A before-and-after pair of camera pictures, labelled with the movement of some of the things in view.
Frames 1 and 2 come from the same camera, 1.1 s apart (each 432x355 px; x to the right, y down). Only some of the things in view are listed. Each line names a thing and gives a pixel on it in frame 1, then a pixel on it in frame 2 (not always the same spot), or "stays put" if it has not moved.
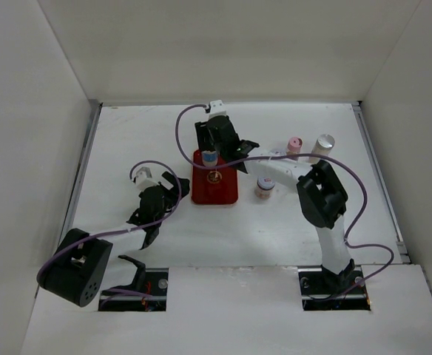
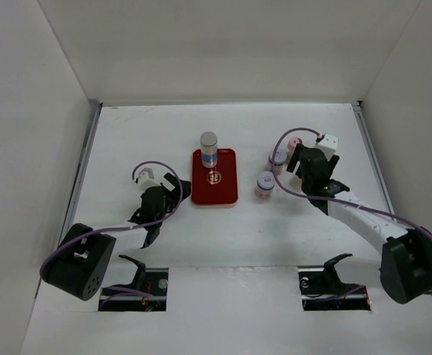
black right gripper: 203,132 to 295,159
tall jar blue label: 209,158 stays put
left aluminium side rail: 90,122 stays put
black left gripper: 171,196 stays put
